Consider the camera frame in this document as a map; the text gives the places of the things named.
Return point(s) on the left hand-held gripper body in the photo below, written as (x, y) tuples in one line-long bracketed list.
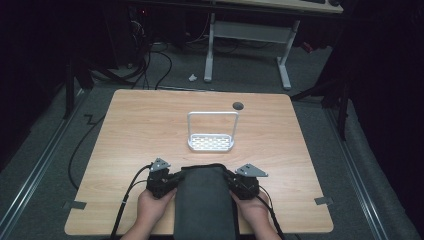
[(160, 181)]

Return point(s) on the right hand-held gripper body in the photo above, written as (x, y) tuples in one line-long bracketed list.
[(246, 183)]

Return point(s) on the yellow and grey cloth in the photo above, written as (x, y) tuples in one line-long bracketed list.
[(203, 203)]

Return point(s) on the person's left hand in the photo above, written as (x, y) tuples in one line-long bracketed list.
[(153, 210)]

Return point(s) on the person's right hand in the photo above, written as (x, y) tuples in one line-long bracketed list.
[(255, 213)]

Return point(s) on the black table grommet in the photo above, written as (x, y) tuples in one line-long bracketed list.
[(237, 106)]

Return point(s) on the grey tape piece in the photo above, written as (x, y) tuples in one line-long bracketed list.
[(75, 204), (323, 200)]

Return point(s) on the crumpled white paper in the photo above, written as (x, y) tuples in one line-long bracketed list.
[(192, 77)]

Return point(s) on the black metal stand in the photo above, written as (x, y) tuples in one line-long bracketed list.
[(69, 90), (341, 106)]

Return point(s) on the dark computer tower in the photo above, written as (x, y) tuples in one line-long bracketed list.
[(137, 30)]

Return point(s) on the black keyboard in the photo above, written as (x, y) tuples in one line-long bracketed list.
[(313, 1)]

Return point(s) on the black computer mouse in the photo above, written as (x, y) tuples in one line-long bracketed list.
[(334, 2)]

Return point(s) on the metal floor rail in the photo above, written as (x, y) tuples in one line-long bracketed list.
[(36, 166), (358, 180)]

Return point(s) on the white frame desk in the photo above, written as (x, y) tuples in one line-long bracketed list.
[(250, 31)]

